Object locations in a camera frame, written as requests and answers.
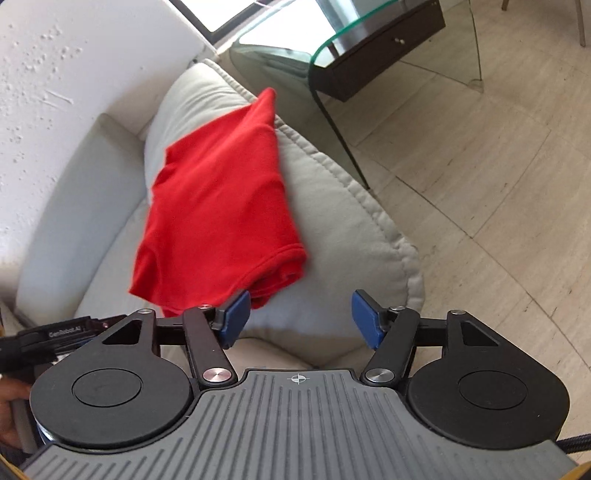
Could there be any grey fabric sofa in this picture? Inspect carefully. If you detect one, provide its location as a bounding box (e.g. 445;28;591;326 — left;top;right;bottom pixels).
14;113;324;370

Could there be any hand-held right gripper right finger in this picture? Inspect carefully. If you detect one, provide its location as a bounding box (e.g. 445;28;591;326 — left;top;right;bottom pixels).
352;290;506;387

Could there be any light grey throw pillow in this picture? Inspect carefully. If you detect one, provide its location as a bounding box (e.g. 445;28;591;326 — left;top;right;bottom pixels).
143;59;426;370

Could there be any person's left hand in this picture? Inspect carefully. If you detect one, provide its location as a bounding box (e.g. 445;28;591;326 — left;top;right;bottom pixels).
0;376;34;448

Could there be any window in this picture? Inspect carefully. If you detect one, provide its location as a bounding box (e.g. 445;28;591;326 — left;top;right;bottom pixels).
173;0;324;34

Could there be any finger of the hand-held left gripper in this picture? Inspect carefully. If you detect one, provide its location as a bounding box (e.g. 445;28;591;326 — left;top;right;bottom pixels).
90;315;127;335

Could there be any glass table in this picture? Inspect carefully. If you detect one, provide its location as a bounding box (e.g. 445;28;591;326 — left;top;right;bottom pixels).
228;0;485;191

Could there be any black braided cable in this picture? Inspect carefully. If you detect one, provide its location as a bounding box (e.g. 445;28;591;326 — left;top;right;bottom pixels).
556;433;591;457

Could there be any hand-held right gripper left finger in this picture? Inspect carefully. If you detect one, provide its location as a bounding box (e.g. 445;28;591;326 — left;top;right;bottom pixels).
95;291;251;387

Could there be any dark drawer unit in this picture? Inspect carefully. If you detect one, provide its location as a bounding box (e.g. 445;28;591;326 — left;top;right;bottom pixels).
310;0;447;103

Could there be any red long-sleeved shirt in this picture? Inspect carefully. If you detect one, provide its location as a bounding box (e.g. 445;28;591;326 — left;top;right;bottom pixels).
128;87;308;319

